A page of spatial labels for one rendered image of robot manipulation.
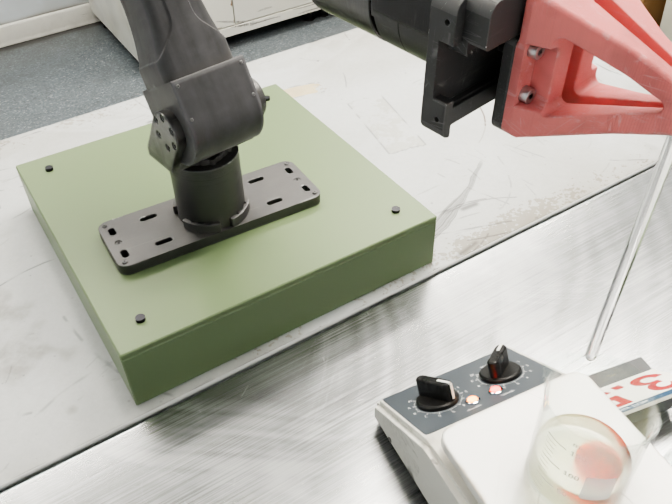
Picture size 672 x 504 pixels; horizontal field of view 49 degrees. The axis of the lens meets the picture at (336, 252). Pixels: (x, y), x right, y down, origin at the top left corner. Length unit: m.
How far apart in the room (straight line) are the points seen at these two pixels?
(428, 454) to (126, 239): 0.33
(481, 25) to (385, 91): 0.69
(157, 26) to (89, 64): 2.56
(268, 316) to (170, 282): 0.09
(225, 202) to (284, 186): 0.08
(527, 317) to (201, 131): 0.33
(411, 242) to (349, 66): 0.42
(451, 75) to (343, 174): 0.42
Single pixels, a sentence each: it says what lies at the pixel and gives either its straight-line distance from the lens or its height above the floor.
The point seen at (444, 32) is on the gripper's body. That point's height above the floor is 1.27.
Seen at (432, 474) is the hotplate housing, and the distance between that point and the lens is 0.52.
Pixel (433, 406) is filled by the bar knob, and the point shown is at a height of 0.96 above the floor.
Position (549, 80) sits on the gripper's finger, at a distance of 0.33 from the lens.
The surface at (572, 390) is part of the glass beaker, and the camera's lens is 0.47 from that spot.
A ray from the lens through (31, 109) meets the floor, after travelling 2.92.
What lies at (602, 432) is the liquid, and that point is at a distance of 0.49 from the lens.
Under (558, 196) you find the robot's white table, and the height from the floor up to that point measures 0.90.
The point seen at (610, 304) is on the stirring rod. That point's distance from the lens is 0.38.
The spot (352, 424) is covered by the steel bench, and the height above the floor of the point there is 0.90.
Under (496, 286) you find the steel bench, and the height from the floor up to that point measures 0.90.
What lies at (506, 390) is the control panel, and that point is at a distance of 0.56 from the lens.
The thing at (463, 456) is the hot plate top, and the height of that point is 0.99.
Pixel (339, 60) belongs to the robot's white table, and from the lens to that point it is 1.06.
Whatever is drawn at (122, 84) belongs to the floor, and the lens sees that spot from 2.95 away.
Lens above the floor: 1.40
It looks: 43 degrees down
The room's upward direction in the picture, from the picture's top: 2 degrees counter-clockwise
